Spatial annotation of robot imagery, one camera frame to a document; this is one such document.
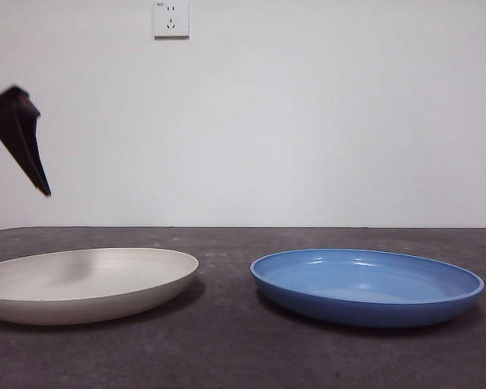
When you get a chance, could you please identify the white round plate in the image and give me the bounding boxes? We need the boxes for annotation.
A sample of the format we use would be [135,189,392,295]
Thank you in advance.
[0,246,199,327]

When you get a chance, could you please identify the blue round plate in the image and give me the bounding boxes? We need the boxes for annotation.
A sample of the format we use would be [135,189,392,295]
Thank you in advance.
[249,248,485,328]

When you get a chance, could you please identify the white wall socket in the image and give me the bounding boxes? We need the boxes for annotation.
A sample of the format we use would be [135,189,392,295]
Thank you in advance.
[153,0,190,41]

